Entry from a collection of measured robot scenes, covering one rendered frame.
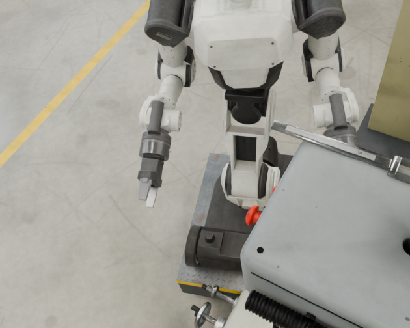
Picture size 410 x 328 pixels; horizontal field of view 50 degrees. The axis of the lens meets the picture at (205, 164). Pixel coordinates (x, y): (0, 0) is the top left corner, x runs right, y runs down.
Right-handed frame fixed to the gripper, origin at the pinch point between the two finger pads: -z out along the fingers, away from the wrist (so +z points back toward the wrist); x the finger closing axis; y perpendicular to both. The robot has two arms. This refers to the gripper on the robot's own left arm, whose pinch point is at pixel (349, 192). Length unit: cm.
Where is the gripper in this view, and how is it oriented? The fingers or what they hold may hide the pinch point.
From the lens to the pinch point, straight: 126.5
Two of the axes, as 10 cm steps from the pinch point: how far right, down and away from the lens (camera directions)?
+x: -2.3, -2.7, -9.4
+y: 9.7, -1.3, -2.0
